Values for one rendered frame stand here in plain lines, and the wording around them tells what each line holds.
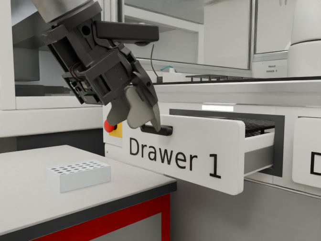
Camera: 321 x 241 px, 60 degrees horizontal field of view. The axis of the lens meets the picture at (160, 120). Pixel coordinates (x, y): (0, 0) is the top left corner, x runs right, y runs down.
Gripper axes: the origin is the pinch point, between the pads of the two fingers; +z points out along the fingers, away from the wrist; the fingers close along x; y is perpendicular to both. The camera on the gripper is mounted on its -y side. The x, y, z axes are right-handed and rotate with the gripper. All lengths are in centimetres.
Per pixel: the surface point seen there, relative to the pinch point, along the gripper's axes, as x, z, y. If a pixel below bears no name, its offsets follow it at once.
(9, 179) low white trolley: -37.5, 5.7, 19.9
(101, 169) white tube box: -19.9, 11.9, 5.7
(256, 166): 12.8, 13.7, -6.0
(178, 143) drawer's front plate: 2.6, 5.8, -1.2
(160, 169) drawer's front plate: -2.0, 10.4, 2.0
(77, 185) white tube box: -20.0, 10.4, 12.0
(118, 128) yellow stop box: -31.0, 12.8, -8.7
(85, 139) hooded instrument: -82, 31, -15
